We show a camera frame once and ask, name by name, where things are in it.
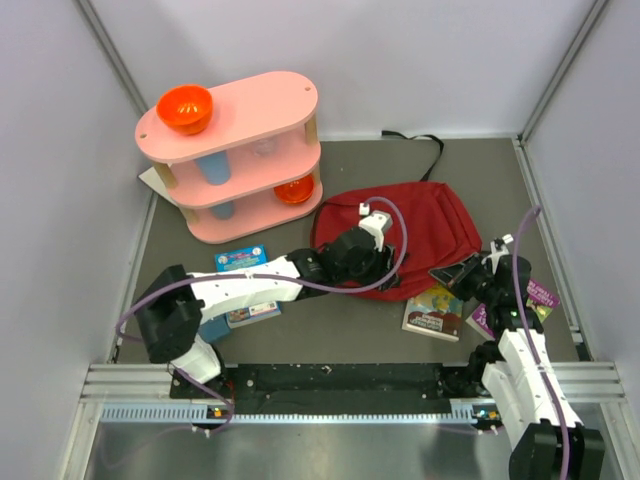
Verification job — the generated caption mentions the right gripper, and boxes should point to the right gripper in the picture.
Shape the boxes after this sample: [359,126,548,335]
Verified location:
[428,253,500,305]

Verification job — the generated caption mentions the red backpack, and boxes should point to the red backpack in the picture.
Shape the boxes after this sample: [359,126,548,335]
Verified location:
[309,130,484,303]

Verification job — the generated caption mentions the purple treehouse book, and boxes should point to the purple treehouse book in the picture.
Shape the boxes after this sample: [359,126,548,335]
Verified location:
[465,280,560,341]

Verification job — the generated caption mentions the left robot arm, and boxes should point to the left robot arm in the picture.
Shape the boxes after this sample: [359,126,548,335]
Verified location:
[134,227,396,397]

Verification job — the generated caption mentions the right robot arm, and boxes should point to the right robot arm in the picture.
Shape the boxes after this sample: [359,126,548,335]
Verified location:
[430,253,605,479]

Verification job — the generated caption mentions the yellow and maroon book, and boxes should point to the yellow and maroon book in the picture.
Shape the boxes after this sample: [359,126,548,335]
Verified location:
[401,285,464,342]

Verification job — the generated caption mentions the orange bowl lower shelf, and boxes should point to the orange bowl lower shelf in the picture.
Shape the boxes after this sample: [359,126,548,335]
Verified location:
[273,174,315,205]

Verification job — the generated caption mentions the blue illustrated book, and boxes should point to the blue illustrated book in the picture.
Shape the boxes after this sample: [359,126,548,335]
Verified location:
[215,245,281,328]

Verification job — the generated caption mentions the clear plastic cup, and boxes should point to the clear plastic cup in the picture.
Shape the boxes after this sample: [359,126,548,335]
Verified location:
[252,137,278,157]

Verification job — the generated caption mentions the pink three-tier wooden shelf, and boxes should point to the pink three-tier wooden shelf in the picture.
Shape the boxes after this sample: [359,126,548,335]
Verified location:
[135,71,323,244]

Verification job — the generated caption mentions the blue plastic cup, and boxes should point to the blue plastic cup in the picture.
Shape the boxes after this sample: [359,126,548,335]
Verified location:
[195,151,231,185]

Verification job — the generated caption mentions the orange bowl on top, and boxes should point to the orange bowl on top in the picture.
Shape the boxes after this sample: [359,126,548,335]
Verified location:
[156,84,214,135]

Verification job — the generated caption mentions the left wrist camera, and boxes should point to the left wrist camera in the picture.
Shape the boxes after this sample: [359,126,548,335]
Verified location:
[358,203,393,251]

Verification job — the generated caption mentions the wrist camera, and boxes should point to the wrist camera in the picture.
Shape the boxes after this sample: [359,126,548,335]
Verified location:
[358,203,393,251]
[488,234,514,267]

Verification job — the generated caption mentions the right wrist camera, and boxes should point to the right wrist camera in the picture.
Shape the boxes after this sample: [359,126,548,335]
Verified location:
[488,234,514,267]

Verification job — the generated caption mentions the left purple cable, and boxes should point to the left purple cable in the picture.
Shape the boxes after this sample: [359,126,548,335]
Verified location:
[114,196,410,437]

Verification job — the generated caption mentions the purple cable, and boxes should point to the purple cable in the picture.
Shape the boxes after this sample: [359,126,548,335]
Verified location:
[114,196,410,437]
[434,204,574,480]

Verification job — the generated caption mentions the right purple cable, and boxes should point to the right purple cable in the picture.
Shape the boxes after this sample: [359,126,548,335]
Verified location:
[434,204,574,480]

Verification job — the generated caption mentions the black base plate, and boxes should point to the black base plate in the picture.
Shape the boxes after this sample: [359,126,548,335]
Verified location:
[169,362,496,415]

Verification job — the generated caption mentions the aluminium frame rail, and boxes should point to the aluminium frame rail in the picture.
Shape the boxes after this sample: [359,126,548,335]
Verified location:
[80,364,173,403]

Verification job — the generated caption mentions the white slotted cable duct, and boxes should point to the white slotted cable duct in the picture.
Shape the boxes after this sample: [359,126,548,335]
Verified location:
[101,397,481,425]

